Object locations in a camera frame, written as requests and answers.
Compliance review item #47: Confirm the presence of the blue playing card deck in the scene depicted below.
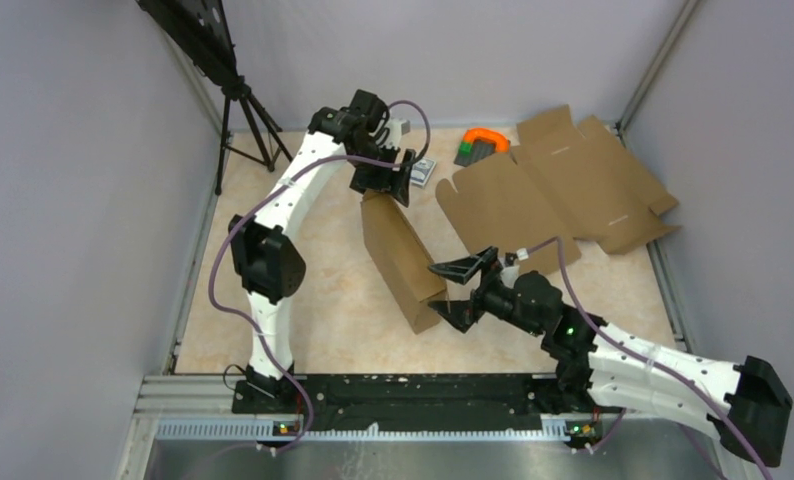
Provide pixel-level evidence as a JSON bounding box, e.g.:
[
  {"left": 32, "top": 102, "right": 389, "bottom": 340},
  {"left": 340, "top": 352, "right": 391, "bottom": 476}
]
[{"left": 410, "top": 158, "right": 437, "bottom": 188}]

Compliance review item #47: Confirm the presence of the brown cardboard box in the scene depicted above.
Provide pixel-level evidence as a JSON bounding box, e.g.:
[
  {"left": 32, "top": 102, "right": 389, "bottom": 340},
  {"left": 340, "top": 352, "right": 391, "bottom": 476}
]
[
  {"left": 435, "top": 105, "right": 679, "bottom": 263},
  {"left": 361, "top": 191, "right": 447, "bottom": 334}
]

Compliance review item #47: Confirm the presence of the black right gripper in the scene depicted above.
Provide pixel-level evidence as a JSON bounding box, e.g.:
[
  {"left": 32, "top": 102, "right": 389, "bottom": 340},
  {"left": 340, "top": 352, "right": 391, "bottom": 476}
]
[{"left": 429, "top": 246, "right": 545, "bottom": 337}]

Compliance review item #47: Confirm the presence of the black tripod stand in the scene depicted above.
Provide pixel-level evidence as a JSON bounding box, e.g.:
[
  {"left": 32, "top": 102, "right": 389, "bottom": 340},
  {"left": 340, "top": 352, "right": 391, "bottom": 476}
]
[{"left": 214, "top": 75, "right": 293, "bottom": 196}]

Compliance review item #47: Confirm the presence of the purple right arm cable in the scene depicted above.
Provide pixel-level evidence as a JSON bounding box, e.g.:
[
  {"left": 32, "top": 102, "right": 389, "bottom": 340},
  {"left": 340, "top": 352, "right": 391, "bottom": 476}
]
[{"left": 526, "top": 237, "right": 776, "bottom": 480}]

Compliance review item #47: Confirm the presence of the black perforated board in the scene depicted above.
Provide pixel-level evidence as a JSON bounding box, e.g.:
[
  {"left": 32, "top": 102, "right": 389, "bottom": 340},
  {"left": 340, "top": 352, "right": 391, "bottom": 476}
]
[{"left": 137, "top": 0, "right": 239, "bottom": 87}]

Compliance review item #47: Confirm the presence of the green toy brick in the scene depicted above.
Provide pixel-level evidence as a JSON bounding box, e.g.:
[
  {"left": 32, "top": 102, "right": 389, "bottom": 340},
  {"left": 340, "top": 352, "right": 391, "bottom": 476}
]
[{"left": 459, "top": 141, "right": 474, "bottom": 154}]

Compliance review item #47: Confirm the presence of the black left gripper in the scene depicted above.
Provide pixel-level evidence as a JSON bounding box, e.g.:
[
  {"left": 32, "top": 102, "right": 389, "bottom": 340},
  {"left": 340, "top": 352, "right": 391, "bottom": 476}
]
[{"left": 350, "top": 142, "right": 415, "bottom": 208}]

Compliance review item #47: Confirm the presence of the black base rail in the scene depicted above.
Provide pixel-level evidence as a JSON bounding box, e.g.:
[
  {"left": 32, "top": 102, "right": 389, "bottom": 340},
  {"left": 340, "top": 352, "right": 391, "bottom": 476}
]
[{"left": 231, "top": 373, "right": 600, "bottom": 433}]

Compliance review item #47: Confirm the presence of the orange curved toy piece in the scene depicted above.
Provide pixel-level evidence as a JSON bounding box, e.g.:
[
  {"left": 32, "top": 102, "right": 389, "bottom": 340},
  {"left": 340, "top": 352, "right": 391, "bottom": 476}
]
[{"left": 461, "top": 127, "right": 510, "bottom": 153}]

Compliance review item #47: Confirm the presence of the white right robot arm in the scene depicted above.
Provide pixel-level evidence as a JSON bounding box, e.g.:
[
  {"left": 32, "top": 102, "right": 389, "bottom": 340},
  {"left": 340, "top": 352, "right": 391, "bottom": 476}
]
[{"left": 428, "top": 247, "right": 793, "bottom": 468}]

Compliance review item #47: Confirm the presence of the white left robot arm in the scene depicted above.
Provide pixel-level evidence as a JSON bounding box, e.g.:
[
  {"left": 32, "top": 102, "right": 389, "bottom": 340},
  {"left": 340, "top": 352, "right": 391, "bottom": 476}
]
[{"left": 229, "top": 90, "right": 416, "bottom": 414}]

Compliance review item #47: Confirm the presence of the grey toy brick plate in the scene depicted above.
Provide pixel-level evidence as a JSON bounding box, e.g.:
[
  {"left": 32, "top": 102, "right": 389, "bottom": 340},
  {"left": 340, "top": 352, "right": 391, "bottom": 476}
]
[{"left": 453, "top": 139, "right": 497, "bottom": 167}]

